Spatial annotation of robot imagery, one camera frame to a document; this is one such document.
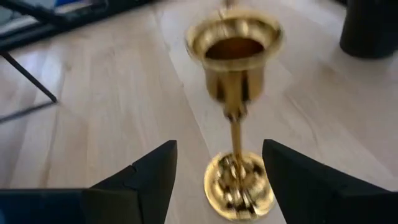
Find black aluminium table frame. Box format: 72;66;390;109
0;0;152;52

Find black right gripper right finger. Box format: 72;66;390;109
262;139;398;224

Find short gold candlestick holder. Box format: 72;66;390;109
185;7;284;222

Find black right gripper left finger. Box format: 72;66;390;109
0;139;178;224

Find green potted plant black pot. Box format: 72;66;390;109
338;0;398;60

